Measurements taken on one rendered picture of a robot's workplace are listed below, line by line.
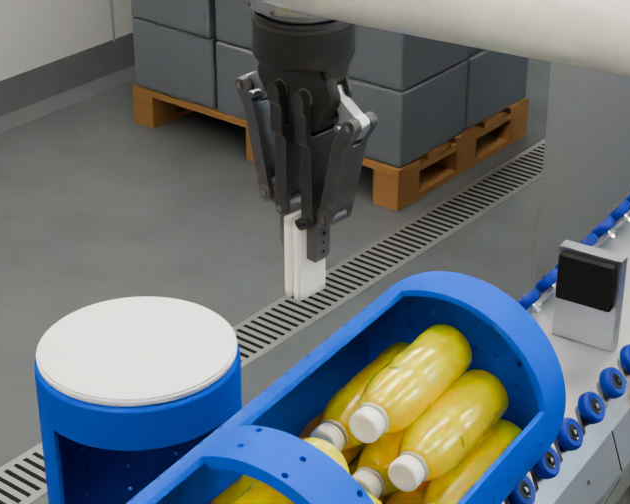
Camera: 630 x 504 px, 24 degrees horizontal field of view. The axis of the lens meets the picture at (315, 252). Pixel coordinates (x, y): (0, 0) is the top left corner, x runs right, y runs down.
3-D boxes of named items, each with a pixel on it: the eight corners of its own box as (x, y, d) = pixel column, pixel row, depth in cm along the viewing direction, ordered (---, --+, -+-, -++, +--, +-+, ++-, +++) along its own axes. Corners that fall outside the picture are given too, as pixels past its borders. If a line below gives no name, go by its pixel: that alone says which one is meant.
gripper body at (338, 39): (224, 3, 105) (228, 122, 109) (307, 33, 99) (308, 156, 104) (299, -21, 109) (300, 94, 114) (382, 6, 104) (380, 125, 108)
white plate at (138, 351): (9, 324, 207) (10, 331, 207) (76, 421, 185) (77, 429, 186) (188, 279, 218) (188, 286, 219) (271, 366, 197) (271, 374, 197)
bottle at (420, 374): (478, 375, 177) (402, 452, 164) (428, 371, 182) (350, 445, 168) (468, 323, 175) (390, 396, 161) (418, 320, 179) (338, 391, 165)
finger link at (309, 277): (319, 207, 113) (326, 210, 113) (319, 285, 117) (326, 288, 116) (292, 220, 111) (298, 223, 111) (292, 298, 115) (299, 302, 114)
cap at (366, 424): (389, 437, 164) (380, 445, 163) (360, 434, 166) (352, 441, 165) (382, 407, 163) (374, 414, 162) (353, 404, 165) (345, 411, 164)
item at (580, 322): (618, 345, 222) (628, 255, 215) (607, 357, 219) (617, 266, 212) (557, 327, 227) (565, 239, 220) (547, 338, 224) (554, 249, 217)
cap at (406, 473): (401, 484, 166) (393, 492, 165) (391, 454, 165) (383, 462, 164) (429, 484, 164) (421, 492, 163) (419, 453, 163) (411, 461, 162)
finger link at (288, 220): (289, 219, 112) (282, 216, 112) (290, 297, 115) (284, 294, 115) (317, 206, 113) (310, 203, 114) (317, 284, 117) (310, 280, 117)
